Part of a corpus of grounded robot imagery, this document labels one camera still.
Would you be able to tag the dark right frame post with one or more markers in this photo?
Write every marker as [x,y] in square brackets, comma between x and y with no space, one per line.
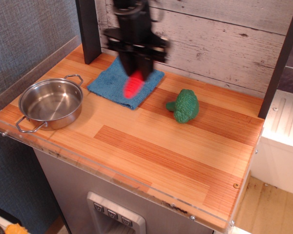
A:
[278,71]

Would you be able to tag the white toy sink unit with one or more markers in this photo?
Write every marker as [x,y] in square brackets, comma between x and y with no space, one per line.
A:
[273,163]

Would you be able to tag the dark frame post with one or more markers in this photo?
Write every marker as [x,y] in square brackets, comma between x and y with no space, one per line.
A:
[89,29]
[278,71]

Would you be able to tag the blue folded towel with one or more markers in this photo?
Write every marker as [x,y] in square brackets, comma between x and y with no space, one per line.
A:
[111,82]

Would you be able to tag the grey toy fridge cabinet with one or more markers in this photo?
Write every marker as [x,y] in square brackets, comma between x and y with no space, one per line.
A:
[71,185]

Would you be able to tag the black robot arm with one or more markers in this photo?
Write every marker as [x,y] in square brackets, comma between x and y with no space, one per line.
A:
[131,7]

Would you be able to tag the red handled metal spoon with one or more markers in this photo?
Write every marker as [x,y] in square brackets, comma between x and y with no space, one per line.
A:
[133,85]

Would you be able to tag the yellow object bottom left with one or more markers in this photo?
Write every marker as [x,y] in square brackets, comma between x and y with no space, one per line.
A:
[16,229]

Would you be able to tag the green toy broccoli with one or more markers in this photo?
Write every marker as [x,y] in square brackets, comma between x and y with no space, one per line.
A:
[185,107]

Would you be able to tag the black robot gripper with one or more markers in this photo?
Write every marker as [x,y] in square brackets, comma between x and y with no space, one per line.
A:
[134,37]

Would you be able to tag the clear acrylic edge guard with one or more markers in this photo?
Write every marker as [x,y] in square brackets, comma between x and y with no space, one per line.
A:
[197,170]

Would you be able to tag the stainless steel pot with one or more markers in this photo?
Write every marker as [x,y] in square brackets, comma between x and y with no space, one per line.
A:
[51,104]

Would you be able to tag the dark left frame post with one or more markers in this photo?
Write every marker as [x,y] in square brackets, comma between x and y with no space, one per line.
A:
[89,29]

